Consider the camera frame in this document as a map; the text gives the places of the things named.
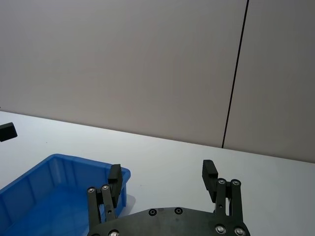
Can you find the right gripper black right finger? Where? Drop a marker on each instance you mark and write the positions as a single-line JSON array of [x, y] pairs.
[[209, 180]]

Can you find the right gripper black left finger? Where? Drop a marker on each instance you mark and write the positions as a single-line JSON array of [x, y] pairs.
[[108, 204]]

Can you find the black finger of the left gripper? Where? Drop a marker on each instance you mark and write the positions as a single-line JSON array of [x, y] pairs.
[[7, 132]]

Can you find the blue plastic bin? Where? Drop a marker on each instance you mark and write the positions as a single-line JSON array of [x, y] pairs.
[[51, 196]]

